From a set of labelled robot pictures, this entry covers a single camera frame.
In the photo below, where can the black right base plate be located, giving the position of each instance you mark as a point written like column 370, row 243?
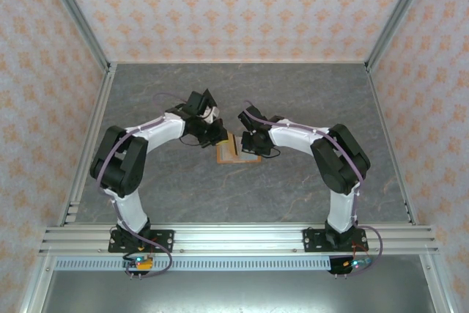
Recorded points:
column 311, row 239

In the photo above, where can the aluminium table side rail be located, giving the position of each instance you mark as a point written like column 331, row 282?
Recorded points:
column 96, row 118
column 393, row 144

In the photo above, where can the controller board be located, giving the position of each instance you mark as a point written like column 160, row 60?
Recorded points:
column 144, row 263
column 353, row 264

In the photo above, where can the left controller board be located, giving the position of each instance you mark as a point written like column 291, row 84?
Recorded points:
column 144, row 263

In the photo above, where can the right controller board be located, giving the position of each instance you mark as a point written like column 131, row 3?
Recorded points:
column 353, row 264

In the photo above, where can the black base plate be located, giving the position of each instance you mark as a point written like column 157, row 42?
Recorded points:
column 311, row 239
column 165, row 239

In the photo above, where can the aluminium mounting beam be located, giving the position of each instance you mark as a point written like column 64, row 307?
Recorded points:
column 238, row 239

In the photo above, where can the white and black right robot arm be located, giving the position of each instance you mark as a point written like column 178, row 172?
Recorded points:
column 289, row 137

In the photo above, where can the aluminium frame post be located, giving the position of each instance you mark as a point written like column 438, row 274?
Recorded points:
column 73, row 9
column 399, row 12

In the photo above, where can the aluminium frame leg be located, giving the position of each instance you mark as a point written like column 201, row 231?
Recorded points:
column 36, row 287
column 436, row 283

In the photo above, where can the gold card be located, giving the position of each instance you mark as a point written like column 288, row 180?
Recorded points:
column 231, row 144

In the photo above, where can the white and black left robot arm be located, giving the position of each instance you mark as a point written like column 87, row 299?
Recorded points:
column 161, row 133

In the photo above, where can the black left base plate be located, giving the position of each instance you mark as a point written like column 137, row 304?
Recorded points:
column 165, row 239

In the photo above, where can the orange card holder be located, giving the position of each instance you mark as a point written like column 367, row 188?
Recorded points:
column 251, row 158

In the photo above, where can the dark brown card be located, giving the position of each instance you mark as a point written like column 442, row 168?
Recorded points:
column 210, row 96

